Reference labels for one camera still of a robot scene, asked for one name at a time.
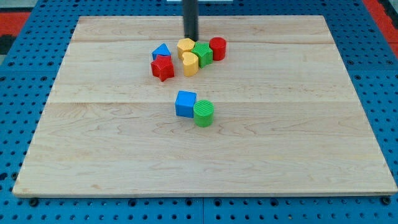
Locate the green star block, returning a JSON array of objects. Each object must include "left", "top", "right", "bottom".
[{"left": 192, "top": 42, "right": 213, "bottom": 68}]

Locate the yellow heart block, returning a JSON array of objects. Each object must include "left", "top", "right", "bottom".
[{"left": 182, "top": 52, "right": 199, "bottom": 77}]

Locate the light wooden board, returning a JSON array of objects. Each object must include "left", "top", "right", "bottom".
[{"left": 13, "top": 16, "right": 397, "bottom": 198}]

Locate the red star block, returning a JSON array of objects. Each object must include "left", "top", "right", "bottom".
[{"left": 150, "top": 55, "right": 175, "bottom": 82}]

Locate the green cylinder block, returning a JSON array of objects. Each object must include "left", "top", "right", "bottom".
[{"left": 193, "top": 100, "right": 215, "bottom": 128}]

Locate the blue triangle block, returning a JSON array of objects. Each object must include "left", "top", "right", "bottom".
[{"left": 152, "top": 43, "right": 171, "bottom": 60}]

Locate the yellow pentagon block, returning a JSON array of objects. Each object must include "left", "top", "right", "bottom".
[{"left": 177, "top": 38, "right": 195, "bottom": 60}]

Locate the blue cube block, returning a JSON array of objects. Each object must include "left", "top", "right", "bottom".
[{"left": 175, "top": 90, "right": 197, "bottom": 118}]

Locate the red cylinder block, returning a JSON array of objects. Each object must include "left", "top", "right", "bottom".
[{"left": 209, "top": 37, "right": 227, "bottom": 61}]

